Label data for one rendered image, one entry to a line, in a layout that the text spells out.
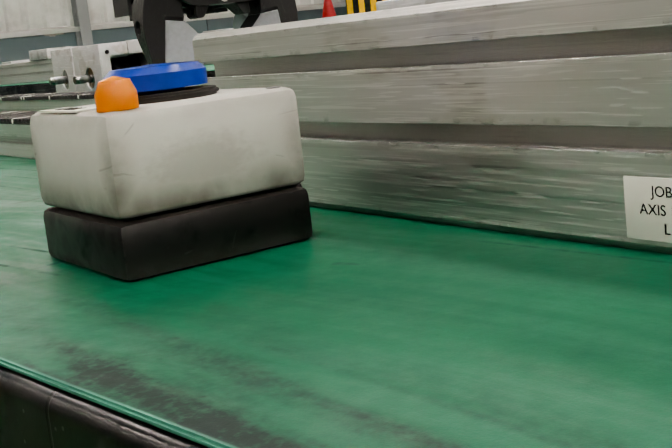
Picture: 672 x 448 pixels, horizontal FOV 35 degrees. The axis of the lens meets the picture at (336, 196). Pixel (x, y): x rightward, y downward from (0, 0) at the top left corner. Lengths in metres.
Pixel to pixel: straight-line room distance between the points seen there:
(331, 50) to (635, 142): 0.15
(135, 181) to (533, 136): 0.14
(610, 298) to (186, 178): 0.16
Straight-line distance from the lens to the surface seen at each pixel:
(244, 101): 0.39
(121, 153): 0.37
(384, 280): 0.34
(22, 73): 4.58
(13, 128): 0.96
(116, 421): 0.25
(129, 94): 0.38
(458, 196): 0.40
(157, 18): 0.62
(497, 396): 0.23
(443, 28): 0.40
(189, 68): 0.41
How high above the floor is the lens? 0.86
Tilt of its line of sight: 9 degrees down
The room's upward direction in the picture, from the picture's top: 6 degrees counter-clockwise
